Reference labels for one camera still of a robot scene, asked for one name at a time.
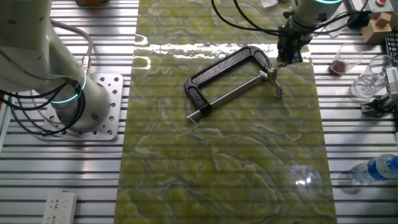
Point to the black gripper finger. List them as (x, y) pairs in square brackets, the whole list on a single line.
[(295, 56), (283, 53)]

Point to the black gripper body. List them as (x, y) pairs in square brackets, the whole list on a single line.
[(292, 35)]

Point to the black C-clamp with steel screw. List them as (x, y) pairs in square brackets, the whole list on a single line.
[(192, 90)]

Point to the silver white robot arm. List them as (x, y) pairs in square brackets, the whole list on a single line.
[(62, 62)]

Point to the plastic water bottle blue label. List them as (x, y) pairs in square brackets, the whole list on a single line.
[(376, 169)]

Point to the crumpled white paper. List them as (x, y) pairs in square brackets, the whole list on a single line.
[(269, 2)]

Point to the glass beaker with dark liquid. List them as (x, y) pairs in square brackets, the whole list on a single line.
[(339, 67)]

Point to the empty clear glass beaker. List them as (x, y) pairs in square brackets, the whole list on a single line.
[(370, 81)]

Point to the small cardboard box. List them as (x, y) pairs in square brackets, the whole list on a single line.
[(373, 32)]

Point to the small wooden cube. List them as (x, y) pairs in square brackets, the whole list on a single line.
[(383, 19)]

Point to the grey box with red button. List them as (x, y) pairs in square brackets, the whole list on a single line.
[(381, 4)]

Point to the black keyboard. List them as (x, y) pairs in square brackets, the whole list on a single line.
[(392, 45)]

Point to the green marble pattern mat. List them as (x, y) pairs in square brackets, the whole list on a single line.
[(217, 171)]

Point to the white power strip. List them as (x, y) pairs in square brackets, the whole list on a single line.
[(59, 208)]

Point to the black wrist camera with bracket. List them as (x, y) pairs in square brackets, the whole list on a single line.
[(359, 20)]

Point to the small silver camera black mount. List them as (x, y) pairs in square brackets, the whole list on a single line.
[(377, 105)]

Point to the ribbed silver camera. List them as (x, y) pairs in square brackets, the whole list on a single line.
[(392, 81)]

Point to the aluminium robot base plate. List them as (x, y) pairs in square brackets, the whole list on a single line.
[(109, 84)]

